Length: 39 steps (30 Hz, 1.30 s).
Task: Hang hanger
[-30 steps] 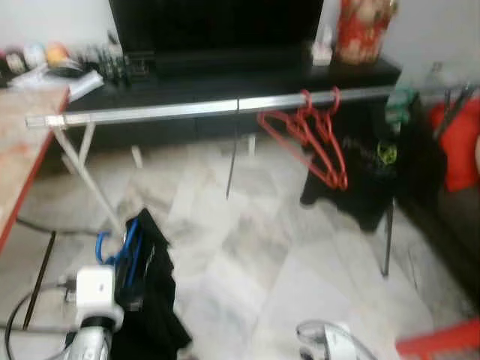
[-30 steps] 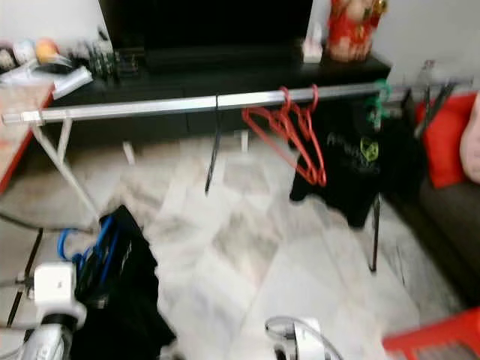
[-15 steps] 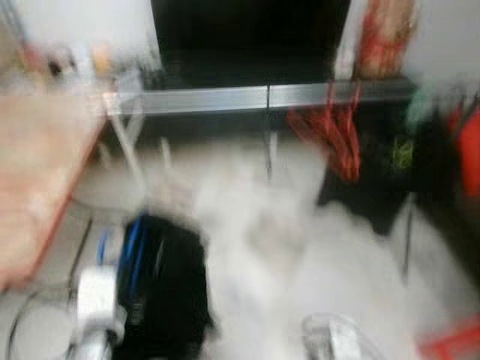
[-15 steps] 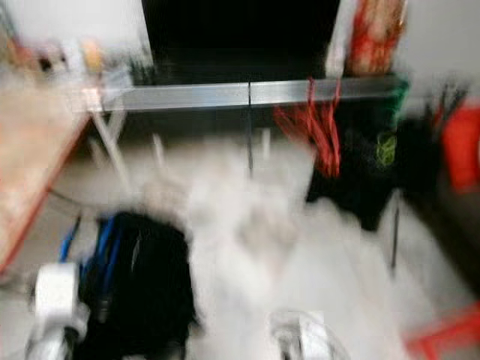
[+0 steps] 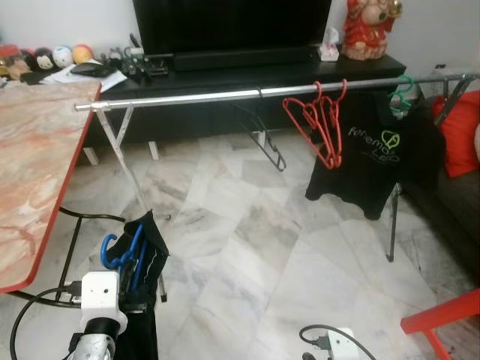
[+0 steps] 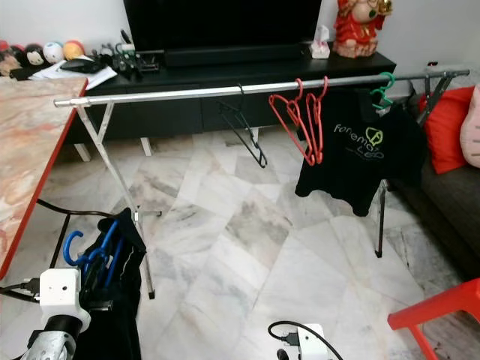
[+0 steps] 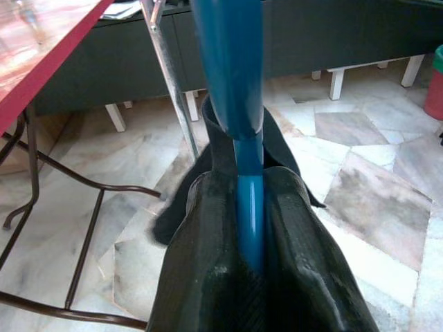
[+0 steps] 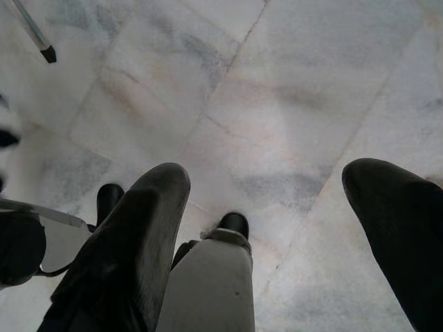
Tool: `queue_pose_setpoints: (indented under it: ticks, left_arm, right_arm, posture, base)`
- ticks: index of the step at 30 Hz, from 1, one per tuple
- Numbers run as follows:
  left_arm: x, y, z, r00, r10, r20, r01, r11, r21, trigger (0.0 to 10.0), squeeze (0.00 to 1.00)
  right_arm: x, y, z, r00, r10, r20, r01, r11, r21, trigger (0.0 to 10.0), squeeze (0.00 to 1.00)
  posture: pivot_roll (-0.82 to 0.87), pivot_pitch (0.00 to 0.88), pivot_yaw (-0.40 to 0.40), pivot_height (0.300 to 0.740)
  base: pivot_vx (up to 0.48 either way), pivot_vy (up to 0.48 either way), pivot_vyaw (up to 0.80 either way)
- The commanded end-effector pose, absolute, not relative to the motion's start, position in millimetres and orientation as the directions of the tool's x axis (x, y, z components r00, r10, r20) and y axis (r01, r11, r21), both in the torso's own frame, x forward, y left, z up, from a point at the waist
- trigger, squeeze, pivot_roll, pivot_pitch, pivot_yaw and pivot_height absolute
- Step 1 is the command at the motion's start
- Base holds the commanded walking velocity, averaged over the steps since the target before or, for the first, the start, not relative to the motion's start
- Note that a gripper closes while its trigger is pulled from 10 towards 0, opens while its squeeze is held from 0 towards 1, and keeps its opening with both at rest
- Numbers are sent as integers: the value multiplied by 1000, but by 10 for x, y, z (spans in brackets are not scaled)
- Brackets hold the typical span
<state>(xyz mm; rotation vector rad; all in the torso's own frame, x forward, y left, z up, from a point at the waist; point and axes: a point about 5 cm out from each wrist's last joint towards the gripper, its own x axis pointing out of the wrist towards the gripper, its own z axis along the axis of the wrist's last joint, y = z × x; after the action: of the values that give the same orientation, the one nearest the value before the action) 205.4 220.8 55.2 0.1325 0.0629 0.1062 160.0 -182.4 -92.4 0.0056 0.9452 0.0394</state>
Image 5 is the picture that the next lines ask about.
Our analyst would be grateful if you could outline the plain black garment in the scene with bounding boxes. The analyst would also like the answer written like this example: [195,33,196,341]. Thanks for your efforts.
[112,210,170,360]

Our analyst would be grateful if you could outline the blue plastic hanger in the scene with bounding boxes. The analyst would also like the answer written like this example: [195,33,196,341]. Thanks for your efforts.
[100,223,147,290]

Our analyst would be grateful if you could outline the green plastic hanger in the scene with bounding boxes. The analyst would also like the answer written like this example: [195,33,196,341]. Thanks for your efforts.
[388,75,416,117]

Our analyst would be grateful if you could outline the red plastic stool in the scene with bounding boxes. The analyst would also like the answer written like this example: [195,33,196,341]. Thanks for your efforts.
[400,289,480,360]

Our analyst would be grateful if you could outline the black TV console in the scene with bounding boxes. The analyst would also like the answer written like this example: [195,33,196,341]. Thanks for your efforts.
[71,56,410,166]

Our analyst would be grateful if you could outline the flat black pouch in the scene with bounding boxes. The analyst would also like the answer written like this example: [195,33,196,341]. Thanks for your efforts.
[70,61,113,77]

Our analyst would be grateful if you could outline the white paper sheets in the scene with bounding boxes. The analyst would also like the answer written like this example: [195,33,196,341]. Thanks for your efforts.
[41,64,128,92]

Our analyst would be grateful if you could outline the black polo shirt with logo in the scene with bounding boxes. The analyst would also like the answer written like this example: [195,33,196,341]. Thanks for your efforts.
[305,94,447,221]

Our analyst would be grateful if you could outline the orange round plush toy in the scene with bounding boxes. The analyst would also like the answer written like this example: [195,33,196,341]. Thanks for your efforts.
[72,43,95,65]

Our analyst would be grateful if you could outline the white round plush toy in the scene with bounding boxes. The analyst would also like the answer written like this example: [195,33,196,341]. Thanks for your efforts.
[52,45,74,68]

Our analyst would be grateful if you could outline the black round plush toy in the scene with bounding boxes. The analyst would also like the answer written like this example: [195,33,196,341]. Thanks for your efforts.
[34,46,55,72]

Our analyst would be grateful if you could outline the black soundbar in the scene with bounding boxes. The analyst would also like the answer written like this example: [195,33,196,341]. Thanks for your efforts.
[172,46,320,72]

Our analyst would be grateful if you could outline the red capped brown toy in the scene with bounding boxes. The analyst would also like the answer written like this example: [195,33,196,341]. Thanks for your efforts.
[0,45,22,80]

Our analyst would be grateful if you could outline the black flat television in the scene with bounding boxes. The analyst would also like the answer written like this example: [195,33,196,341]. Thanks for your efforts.
[133,0,332,55]

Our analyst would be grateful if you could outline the small white pink ornament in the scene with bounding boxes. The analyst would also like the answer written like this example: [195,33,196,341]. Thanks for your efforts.
[319,28,341,62]

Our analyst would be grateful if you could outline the red gold figurine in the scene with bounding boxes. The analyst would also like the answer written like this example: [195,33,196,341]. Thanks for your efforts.
[343,0,402,61]

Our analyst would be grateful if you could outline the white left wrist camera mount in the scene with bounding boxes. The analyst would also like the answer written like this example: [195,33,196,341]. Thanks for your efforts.
[79,271,128,335]

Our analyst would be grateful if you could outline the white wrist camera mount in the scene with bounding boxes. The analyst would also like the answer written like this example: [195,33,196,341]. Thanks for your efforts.
[79,271,128,335]
[328,328,361,360]

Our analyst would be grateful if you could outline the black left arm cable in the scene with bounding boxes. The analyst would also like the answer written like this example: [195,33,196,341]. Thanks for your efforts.
[9,281,83,360]

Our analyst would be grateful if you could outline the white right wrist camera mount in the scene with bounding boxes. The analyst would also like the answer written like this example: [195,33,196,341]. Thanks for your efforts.
[328,328,361,360]

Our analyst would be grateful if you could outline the black gadget with cables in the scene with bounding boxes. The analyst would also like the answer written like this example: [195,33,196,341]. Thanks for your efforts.
[101,34,170,80]

